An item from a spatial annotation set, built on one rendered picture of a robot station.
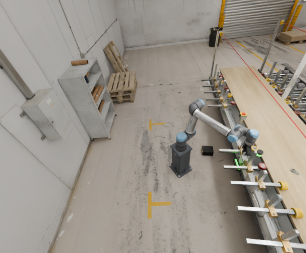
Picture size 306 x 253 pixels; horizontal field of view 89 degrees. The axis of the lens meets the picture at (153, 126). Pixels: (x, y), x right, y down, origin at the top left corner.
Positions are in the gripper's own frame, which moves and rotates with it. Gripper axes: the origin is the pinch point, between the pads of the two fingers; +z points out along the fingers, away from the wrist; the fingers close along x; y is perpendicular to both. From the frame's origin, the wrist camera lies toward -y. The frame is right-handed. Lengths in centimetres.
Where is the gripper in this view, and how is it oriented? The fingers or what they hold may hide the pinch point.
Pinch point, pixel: (244, 155)
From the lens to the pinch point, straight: 208.1
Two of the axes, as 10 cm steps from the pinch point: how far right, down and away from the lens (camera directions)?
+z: 1.1, 7.2, 6.8
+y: 1.1, -6.9, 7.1
